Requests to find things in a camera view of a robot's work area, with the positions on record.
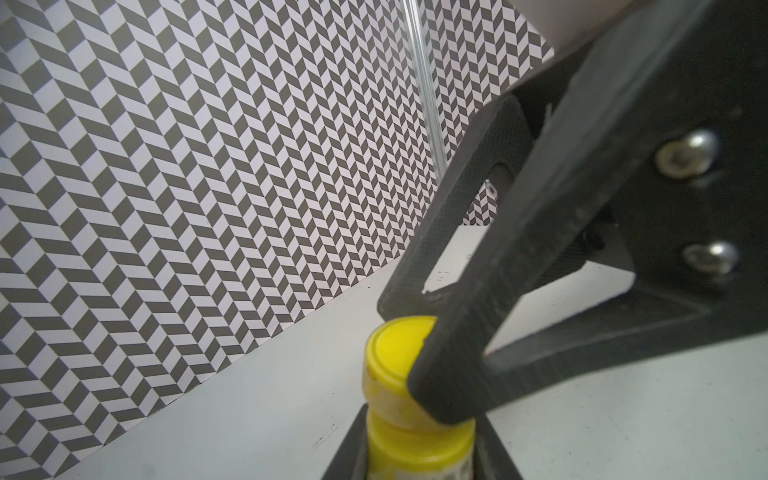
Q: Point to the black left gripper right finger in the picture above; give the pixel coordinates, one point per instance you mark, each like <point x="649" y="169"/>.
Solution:
<point x="491" y="460"/>

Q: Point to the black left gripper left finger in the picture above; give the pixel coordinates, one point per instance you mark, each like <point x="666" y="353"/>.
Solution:
<point x="350" y="462"/>

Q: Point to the yellow jar lid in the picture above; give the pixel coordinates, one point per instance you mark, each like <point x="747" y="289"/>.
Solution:
<point x="390" y="353"/>

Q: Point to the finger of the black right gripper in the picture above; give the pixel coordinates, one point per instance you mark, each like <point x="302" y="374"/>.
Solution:
<point x="499" y="146"/>
<point x="664" y="123"/>

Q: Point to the aluminium corner post right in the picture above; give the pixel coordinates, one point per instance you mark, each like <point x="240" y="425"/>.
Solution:
<point x="420" y="49"/>

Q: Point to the yellow paint jar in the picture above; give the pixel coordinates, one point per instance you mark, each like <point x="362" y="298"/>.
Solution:
<point x="396" y="453"/>

